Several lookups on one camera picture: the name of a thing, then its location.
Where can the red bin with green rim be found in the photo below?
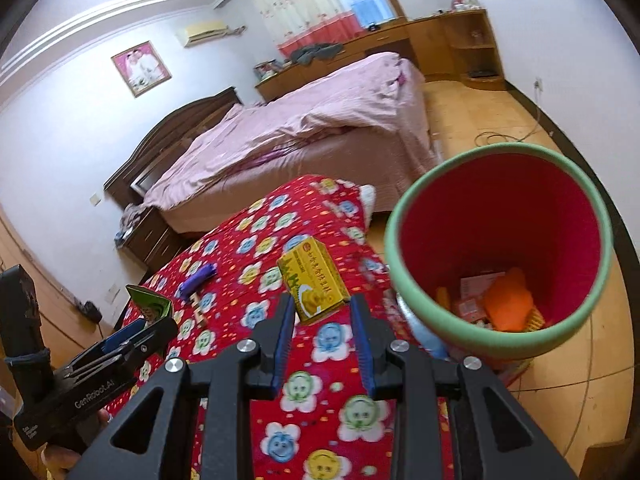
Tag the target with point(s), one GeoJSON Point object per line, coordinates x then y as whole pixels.
{"type": "Point", "coordinates": [500, 210]}

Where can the purple wrapper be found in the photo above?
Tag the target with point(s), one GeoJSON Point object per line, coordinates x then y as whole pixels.
{"type": "Point", "coordinates": [197, 280]}

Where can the black charger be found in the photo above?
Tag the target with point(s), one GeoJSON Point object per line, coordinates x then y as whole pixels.
{"type": "Point", "coordinates": [90, 311]}

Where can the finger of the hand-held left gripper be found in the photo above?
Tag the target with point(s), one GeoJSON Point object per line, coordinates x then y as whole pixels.
{"type": "Point", "coordinates": [125, 337]}
{"type": "Point", "coordinates": [157, 337]}

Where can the small orange packet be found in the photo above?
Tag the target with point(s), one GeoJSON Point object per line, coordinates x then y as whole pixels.
{"type": "Point", "coordinates": [442, 302]}

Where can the green triangular box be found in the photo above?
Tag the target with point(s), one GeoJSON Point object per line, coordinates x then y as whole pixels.
{"type": "Point", "coordinates": [145, 300]}

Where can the white cloth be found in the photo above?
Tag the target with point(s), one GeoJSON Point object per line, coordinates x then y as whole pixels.
{"type": "Point", "coordinates": [367, 202]}

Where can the orange plastic bag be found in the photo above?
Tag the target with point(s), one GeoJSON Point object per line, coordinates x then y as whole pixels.
{"type": "Point", "coordinates": [507, 305]}

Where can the bed with pink bedding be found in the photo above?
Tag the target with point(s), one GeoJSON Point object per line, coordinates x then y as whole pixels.
{"type": "Point", "coordinates": [300, 110]}

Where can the wooden wardrobe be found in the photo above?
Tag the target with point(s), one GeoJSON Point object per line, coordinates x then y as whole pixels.
{"type": "Point", "coordinates": [55, 310]}

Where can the floral curtain with red hem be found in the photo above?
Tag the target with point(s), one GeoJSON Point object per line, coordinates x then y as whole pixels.
{"type": "Point", "coordinates": [300, 5]}

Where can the bed base with mattress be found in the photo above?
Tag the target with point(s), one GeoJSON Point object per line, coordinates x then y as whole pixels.
{"type": "Point", "coordinates": [320, 160]}

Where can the small tan wooden piece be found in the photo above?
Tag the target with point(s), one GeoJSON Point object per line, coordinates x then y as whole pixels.
{"type": "Point", "coordinates": [198, 310]}

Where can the dark grey clothes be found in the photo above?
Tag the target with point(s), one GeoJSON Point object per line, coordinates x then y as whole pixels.
{"type": "Point", "coordinates": [317, 53]}

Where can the long wooden desk cabinet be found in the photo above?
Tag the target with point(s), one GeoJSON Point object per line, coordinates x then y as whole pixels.
{"type": "Point", "coordinates": [425, 42]}

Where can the low white wall socket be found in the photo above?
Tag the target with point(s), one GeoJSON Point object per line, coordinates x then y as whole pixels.
{"type": "Point", "coordinates": [110, 294]}

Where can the standing photo frame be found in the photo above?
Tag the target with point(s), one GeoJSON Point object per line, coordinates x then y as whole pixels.
{"type": "Point", "coordinates": [269, 70]}

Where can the crumpled clothes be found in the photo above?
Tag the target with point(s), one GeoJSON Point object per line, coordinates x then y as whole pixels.
{"type": "Point", "coordinates": [131, 220]}

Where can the dark wooden headboard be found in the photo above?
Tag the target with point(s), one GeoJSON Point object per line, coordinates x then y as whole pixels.
{"type": "Point", "coordinates": [165, 132]}

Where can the framed wall photo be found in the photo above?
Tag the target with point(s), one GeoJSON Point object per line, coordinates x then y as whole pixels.
{"type": "Point", "coordinates": [141, 68]}

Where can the white wall switch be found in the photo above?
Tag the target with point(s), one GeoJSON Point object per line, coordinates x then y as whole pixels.
{"type": "Point", "coordinates": [94, 199]}

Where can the pink cardboard box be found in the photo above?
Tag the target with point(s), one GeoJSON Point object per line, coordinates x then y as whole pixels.
{"type": "Point", "coordinates": [475, 287]}

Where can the person's left hand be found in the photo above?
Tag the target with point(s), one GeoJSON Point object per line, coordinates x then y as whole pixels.
{"type": "Point", "coordinates": [60, 465]}

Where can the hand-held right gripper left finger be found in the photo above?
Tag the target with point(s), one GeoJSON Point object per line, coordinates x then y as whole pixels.
{"type": "Point", "coordinates": [279, 352]}

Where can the glass jar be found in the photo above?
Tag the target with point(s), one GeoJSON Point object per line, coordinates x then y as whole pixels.
{"type": "Point", "coordinates": [476, 36]}

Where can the flat black device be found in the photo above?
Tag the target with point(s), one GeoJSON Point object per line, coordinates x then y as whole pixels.
{"type": "Point", "coordinates": [481, 73]}

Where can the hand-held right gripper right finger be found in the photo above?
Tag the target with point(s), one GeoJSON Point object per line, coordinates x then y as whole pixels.
{"type": "Point", "coordinates": [364, 355]}

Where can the silver foil sheet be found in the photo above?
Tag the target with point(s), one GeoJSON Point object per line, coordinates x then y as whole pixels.
{"type": "Point", "coordinates": [420, 330]}

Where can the wooden corner shelf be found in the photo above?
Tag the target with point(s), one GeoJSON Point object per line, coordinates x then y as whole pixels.
{"type": "Point", "coordinates": [457, 60]}

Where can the small items on shelf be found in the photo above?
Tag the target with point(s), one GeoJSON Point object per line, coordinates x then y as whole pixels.
{"type": "Point", "coordinates": [465, 4]}

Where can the dark wooden nightstand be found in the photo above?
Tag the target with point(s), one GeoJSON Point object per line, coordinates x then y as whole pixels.
{"type": "Point", "coordinates": [155, 242]}

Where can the yellow cardboard box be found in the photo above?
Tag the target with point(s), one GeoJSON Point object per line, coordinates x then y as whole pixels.
{"type": "Point", "coordinates": [312, 280]}

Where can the wall air conditioner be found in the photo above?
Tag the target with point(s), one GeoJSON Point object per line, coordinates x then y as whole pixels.
{"type": "Point", "coordinates": [202, 34]}

